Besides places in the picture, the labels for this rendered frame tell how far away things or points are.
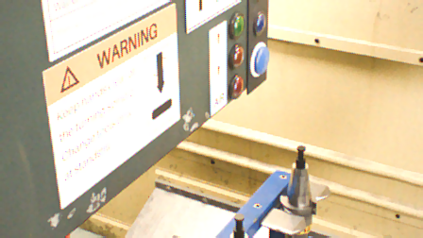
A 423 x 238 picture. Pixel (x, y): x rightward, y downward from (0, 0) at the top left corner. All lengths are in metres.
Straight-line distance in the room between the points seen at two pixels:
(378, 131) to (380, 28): 0.23
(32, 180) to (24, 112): 0.05
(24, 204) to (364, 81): 1.11
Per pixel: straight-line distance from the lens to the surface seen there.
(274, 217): 1.18
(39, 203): 0.49
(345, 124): 1.57
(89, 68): 0.49
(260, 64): 0.72
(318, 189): 1.26
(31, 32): 0.44
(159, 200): 1.90
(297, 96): 1.58
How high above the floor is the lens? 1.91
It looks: 28 degrees down
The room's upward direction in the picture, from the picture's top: 1 degrees counter-clockwise
